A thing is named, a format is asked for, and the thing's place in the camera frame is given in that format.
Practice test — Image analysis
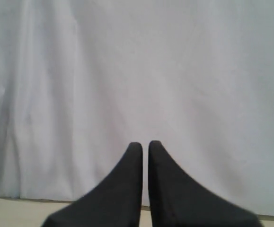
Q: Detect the white backdrop curtain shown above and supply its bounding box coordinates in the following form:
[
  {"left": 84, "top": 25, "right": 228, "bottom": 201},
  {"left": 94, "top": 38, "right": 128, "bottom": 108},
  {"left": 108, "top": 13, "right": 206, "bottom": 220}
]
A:
[{"left": 0, "top": 0, "right": 274, "bottom": 215}]

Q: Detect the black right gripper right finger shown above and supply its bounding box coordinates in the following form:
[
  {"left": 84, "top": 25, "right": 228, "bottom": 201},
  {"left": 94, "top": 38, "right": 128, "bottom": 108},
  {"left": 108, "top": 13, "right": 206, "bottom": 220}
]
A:
[{"left": 148, "top": 140, "right": 262, "bottom": 227}]

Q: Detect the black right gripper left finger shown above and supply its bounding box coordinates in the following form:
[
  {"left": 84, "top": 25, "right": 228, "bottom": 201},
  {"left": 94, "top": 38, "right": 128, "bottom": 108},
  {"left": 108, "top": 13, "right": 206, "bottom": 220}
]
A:
[{"left": 42, "top": 142, "right": 143, "bottom": 227}]

